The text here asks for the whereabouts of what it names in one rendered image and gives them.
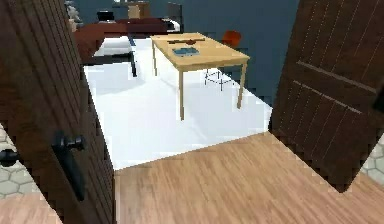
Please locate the orange chair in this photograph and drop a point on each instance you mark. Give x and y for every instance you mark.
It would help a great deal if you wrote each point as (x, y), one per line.
(230, 38)

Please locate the light wooden table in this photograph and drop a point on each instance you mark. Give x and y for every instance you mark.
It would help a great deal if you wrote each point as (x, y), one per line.
(203, 56)

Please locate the blue book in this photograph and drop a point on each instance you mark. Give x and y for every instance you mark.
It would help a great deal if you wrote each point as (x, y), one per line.
(186, 51)

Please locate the brown baseball bat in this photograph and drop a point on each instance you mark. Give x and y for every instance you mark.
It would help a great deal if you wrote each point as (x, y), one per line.
(186, 41)

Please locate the dark red wooden desk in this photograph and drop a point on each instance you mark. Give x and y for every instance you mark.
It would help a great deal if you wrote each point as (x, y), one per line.
(100, 31)

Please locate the dark brown wooden door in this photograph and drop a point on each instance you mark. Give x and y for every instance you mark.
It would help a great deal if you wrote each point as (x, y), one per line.
(333, 93)
(40, 83)

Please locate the white cushioned black chair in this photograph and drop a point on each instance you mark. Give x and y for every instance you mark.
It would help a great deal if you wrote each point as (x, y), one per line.
(116, 50)

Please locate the black laptop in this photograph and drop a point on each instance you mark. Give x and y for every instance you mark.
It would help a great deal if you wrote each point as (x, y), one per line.
(105, 16)

